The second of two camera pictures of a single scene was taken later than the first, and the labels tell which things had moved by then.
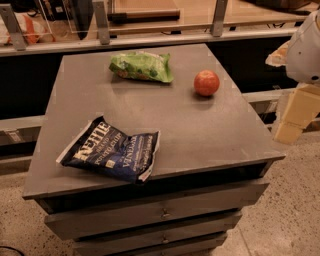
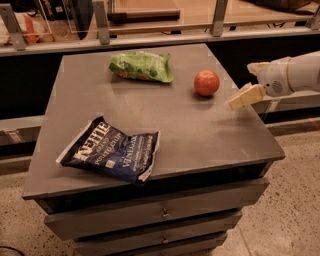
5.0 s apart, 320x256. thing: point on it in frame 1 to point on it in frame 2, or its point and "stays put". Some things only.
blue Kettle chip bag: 104,148 stays put
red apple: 206,83 stays put
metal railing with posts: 12,39 stays put
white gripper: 305,55 to 272,80
